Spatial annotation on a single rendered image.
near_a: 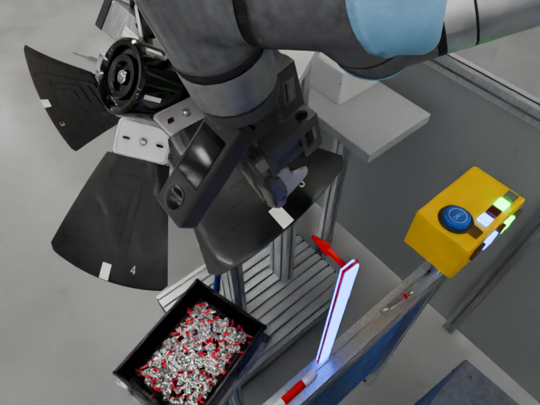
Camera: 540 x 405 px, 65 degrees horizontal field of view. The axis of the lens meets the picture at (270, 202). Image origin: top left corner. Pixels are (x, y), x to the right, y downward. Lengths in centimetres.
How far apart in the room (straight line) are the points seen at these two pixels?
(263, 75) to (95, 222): 53
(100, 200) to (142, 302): 111
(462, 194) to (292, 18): 57
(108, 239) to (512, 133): 94
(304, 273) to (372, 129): 79
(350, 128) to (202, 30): 89
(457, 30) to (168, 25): 21
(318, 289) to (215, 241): 120
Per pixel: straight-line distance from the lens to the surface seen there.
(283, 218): 54
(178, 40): 30
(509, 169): 124
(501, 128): 120
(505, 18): 37
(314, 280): 174
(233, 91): 33
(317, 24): 25
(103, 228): 80
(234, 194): 56
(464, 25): 37
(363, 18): 24
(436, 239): 73
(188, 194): 40
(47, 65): 95
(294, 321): 167
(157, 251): 79
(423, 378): 177
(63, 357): 187
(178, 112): 69
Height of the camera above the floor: 162
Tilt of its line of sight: 52 degrees down
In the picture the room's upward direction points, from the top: straight up
